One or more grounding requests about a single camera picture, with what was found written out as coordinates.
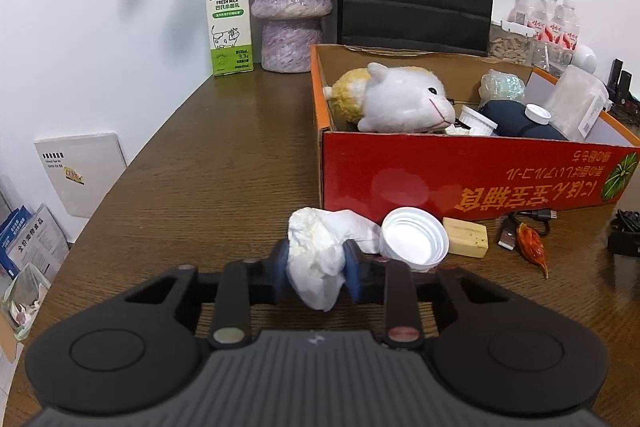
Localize clear plastic container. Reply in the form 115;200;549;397
542;64;611;140

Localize white round device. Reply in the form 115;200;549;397
570;44;600;75

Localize white round cap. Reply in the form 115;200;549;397
452;104;498;136
522;103;552;125
380;207;451;273

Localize white tissue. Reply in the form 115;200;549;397
286;207;383;313

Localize black upright device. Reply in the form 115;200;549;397
605;58;640;128

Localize red cardboard box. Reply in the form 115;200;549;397
309;43;640;220

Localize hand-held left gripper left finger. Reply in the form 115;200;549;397
122;239;291;350

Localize clear glass cup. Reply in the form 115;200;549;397
530;39;573;75

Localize white and yellow plush toy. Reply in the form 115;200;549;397
322;62;458;134

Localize iridescent glitter bag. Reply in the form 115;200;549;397
479;69;527;105

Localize clear plastic bag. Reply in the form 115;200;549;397
0;262;51;340

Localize yellow rectangular block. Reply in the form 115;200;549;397
442;217;489;259

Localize clear water bottle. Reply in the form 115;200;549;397
555;0;581;50
509;0;543;28
535;0;560;42

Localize wooden desktop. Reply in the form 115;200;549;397
25;57;640;358

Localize thin black usb cable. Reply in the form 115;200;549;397
495;208;558;252

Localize small red wrapper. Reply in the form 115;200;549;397
517;222;551;280

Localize green and white milk carton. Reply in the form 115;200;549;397
202;0;255;78

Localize blue and white packets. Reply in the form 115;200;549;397
0;202;71;280

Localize clear jar of pellets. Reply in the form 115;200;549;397
487;21;533;68

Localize white wall panel box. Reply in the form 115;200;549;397
34;132;128;220

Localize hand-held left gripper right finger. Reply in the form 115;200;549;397
342;239;516;350

